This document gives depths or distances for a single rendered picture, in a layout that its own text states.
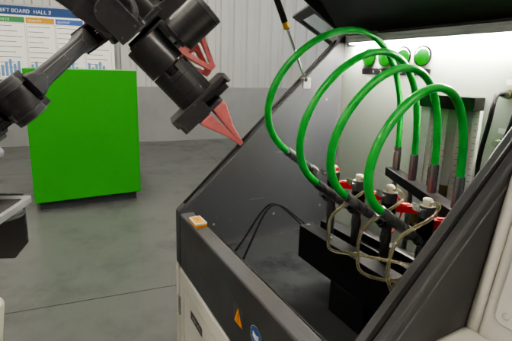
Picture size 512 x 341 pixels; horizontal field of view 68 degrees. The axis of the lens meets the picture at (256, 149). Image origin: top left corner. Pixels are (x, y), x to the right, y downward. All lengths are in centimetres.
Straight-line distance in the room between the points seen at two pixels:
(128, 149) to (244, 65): 405
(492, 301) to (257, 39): 718
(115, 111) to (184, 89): 336
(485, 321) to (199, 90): 52
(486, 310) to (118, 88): 357
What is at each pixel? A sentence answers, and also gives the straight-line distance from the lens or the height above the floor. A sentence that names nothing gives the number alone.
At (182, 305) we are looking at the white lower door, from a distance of 116.
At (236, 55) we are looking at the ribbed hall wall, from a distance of 742.
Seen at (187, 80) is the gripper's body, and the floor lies 132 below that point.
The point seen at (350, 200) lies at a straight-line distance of 67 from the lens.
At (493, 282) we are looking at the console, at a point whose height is 105.
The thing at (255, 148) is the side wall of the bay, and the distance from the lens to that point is 109.
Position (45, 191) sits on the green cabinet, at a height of 19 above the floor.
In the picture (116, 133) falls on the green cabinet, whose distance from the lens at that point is 392.
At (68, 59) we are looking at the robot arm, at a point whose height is 135.
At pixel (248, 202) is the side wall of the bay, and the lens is 113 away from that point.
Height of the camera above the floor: 133
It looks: 12 degrees down
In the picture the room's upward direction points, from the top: 2 degrees clockwise
